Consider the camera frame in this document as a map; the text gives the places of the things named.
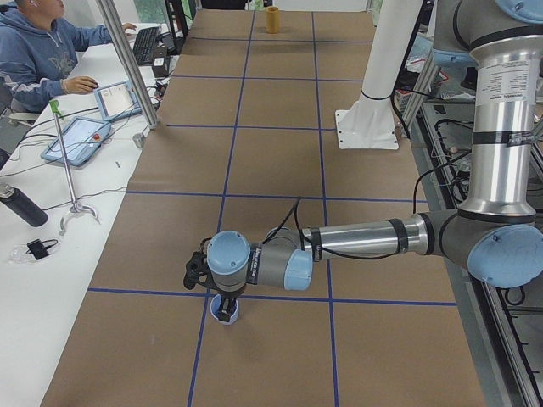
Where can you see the seated person in blue hoodie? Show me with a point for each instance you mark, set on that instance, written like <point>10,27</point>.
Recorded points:
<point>39,50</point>

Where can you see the lower blue teach pendant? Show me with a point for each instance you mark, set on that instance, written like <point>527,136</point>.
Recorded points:
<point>82,139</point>

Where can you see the small black adapter box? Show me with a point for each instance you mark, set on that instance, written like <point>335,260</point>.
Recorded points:
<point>40,249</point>

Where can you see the tan wooden cup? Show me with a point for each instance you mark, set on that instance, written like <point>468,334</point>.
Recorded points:
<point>272,20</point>

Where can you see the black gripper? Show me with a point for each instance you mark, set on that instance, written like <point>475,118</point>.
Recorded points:
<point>226,296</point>

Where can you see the black keyboard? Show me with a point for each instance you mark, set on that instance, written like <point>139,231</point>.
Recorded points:
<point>145,44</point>

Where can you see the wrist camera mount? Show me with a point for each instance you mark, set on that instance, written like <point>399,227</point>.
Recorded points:
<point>195,271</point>

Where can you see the aluminium frame post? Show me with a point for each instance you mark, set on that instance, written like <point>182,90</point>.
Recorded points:
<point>112,21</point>

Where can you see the reacher grabber tool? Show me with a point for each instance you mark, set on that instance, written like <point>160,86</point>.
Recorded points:
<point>76,209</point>

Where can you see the small metal cylinder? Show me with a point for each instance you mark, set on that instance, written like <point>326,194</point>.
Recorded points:
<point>139,140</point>

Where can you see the upper blue teach pendant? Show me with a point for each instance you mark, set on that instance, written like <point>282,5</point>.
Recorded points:
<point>117,101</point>

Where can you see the blue plastic cup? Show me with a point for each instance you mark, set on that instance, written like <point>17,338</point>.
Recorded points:
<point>213,306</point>

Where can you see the black water bottle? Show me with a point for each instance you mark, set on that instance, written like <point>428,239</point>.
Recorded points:
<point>23,206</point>

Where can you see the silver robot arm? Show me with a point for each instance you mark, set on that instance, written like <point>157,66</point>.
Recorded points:
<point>491,234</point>

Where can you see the white camera mast column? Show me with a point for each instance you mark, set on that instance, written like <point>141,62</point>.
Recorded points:
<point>370,122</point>

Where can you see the blue teach pendant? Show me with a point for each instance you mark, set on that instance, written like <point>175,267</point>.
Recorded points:
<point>82,139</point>
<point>117,101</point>

